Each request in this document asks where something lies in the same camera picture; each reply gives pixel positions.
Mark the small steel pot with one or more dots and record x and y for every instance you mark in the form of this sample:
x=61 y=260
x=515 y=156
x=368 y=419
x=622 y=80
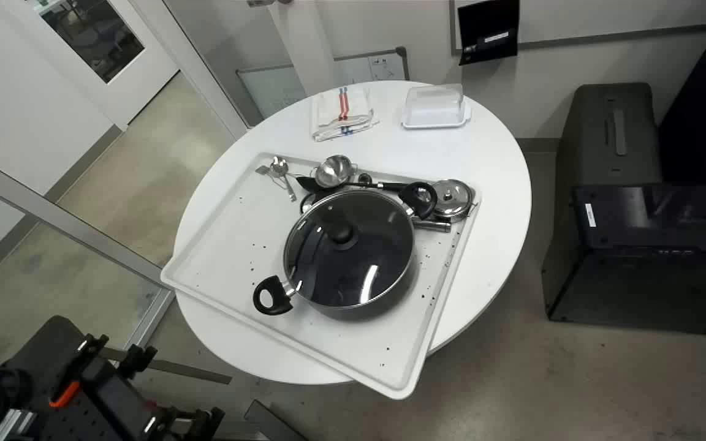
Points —
x=460 y=214

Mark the clear plastic lidded dish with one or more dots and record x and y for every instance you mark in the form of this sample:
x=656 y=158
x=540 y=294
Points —
x=436 y=107

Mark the black box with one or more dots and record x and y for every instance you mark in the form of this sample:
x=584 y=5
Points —
x=659 y=257

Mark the black ladle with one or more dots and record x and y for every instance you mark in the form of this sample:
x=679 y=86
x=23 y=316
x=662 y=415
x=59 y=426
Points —
x=328 y=182

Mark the small steel bowl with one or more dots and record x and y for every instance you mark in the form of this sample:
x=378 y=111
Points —
x=333 y=171

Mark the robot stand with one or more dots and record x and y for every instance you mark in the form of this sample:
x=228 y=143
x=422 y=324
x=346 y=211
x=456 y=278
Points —
x=46 y=343

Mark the black clamp with orange trigger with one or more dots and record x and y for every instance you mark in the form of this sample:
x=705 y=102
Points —
x=105 y=383

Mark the black hard case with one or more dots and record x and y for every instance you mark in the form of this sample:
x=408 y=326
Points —
x=610 y=135

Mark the grey metal bar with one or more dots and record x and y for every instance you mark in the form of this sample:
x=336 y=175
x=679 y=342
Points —
x=181 y=369

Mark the small steel lid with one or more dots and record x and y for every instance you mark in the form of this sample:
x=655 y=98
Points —
x=451 y=195

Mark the small steel spoon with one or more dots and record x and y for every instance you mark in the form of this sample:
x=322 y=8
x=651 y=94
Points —
x=279 y=167

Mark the white door with window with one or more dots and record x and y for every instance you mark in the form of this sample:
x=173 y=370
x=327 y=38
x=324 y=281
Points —
x=34 y=61

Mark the glass lid with black knob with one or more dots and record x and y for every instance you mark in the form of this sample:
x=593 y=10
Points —
x=353 y=257

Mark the black wall holder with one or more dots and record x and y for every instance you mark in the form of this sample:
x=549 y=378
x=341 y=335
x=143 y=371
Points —
x=488 y=30

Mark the whiteboard leaning on wall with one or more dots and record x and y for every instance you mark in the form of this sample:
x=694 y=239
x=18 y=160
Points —
x=273 y=89

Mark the white plastic tray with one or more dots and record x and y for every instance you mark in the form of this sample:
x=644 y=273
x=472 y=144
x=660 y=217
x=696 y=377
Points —
x=236 y=257

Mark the small steel spatula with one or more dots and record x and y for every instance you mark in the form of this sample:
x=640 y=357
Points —
x=263 y=170

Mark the folded white striped cloth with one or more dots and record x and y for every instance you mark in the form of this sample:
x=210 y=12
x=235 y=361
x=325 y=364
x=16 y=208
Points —
x=342 y=113

